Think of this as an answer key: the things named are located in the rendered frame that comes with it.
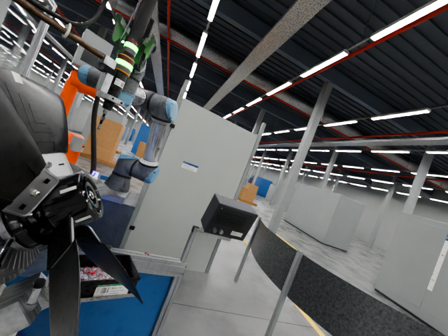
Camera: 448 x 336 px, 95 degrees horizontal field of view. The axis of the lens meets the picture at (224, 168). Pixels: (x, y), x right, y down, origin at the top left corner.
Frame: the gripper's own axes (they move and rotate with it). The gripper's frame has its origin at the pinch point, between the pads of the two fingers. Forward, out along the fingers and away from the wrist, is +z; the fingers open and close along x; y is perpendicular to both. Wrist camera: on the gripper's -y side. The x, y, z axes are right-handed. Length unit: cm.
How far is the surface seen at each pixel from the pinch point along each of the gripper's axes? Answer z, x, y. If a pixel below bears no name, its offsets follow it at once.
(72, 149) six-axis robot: -379, 79, 91
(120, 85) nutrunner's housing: -1.6, -1.2, 15.8
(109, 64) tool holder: 0.5, 2.3, 12.6
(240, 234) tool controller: -35, -78, 58
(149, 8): -1.5, -0.8, -6.1
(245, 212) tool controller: -32, -74, 44
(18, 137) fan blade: 20.4, 6.0, 33.8
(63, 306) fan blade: 24, -9, 58
